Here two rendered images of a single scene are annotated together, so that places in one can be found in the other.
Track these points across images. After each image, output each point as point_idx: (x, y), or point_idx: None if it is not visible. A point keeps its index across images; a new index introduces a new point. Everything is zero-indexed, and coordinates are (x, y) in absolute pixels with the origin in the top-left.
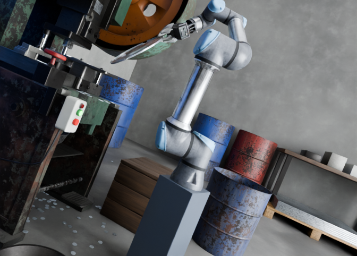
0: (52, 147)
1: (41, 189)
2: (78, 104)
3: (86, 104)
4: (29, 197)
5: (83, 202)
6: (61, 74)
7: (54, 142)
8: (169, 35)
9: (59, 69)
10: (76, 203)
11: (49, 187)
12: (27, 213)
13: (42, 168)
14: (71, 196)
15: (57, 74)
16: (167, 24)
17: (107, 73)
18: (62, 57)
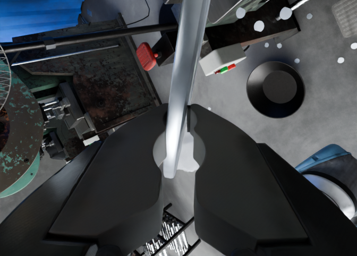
0: (248, 42)
1: (300, 5)
2: (212, 73)
3: (222, 66)
4: (272, 37)
5: (355, 27)
6: (171, 57)
7: (244, 43)
8: (194, 219)
9: None
10: (340, 30)
11: None
12: (287, 31)
13: (258, 40)
14: (347, 8)
15: (168, 60)
16: (12, 215)
17: (219, 20)
18: (150, 68)
